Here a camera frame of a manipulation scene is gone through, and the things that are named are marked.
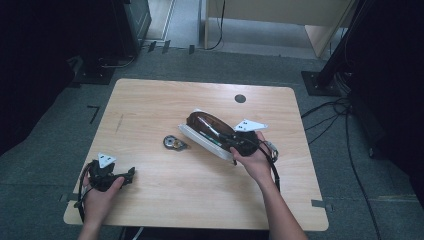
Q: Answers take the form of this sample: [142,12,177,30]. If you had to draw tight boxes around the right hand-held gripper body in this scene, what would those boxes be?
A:
[229,118,269,158]

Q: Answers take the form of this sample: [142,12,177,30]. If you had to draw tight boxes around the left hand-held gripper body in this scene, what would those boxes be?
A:
[87,152,118,193]

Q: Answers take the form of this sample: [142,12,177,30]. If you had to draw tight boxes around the white pencil case brown lining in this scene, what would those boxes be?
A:
[177,108,242,163]

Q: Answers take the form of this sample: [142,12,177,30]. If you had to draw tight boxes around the person's right hand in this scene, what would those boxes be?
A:
[229,131,278,186]

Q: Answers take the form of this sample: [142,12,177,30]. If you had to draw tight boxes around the person's left hand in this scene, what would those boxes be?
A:
[81,175,126,227]

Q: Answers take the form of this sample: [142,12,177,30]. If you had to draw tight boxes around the grey correction tape dispenser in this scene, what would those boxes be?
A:
[162,134,190,152]

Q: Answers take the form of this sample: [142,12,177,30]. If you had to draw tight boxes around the black square stand base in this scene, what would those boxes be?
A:
[301,70,344,98]

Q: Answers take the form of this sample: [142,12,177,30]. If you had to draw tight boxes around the black flat stand base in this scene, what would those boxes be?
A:
[73,55,117,86]

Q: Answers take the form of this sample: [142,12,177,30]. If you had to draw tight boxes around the dark curtain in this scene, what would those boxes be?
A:
[0,0,116,158]
[346,0,424,204]

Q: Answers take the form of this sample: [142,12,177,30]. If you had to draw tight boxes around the beige wooden furniture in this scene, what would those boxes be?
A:
[203,0,356,60]

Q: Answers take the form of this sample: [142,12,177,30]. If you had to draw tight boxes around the black cabinet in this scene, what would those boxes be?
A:
[112,0,153,58]

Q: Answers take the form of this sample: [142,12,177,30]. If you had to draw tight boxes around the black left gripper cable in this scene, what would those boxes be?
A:
[73,161,96,223]

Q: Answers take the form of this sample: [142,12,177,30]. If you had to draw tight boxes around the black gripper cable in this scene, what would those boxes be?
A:
[256,139,282,194]
[73,161,96,223]

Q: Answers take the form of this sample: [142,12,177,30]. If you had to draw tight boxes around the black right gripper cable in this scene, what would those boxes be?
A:
[256,139,282,194]

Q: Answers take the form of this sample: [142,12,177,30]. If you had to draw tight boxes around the black floor cables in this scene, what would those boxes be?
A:
[300,95,384,240]

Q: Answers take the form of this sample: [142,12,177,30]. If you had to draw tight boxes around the black hanging cable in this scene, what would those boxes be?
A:
[205,0,227,51]

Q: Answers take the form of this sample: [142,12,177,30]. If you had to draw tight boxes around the black slanted stand post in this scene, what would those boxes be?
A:
[316,0,369,88]

